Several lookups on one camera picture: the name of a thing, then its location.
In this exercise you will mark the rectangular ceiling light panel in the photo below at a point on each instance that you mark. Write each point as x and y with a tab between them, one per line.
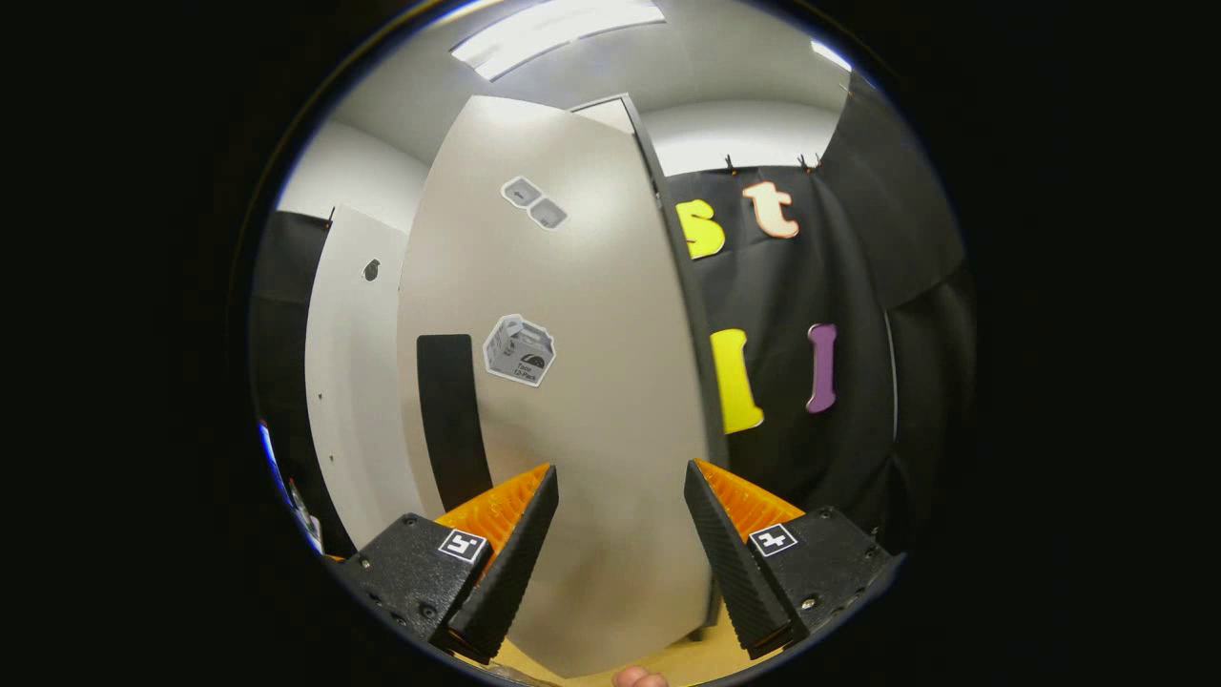
553	33

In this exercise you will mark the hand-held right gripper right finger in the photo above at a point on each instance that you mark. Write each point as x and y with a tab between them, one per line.
730	563

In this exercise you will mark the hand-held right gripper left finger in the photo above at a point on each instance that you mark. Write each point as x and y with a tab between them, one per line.
501	572

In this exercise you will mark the white cabinet door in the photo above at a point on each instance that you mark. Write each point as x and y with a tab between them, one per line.
601	315
358	382

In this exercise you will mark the black backdrop cloth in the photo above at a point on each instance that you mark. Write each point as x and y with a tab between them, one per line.
281	315
858	286

